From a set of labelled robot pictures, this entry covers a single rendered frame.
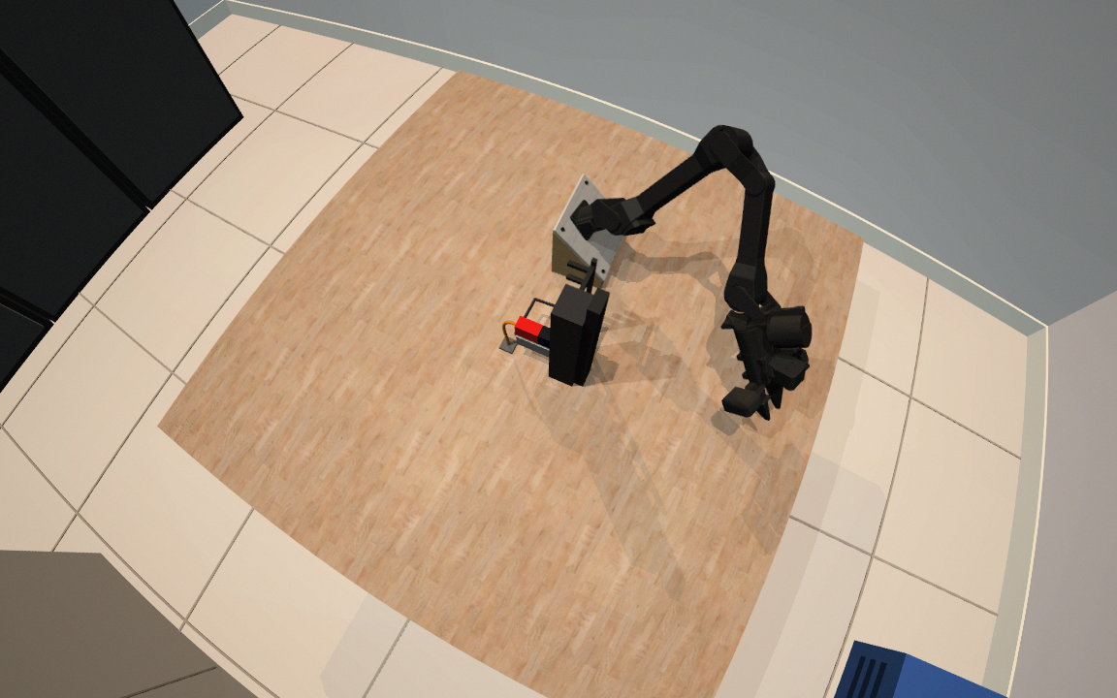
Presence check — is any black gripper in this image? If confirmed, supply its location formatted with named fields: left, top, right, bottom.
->
left=720, top=345, right=783, bottom=421

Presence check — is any black power strip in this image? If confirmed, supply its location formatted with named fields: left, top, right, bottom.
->
left=548, top=283, right=611, bottom=388

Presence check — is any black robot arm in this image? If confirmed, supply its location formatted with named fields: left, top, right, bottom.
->
left=570, top=125, right=813, bottom=391

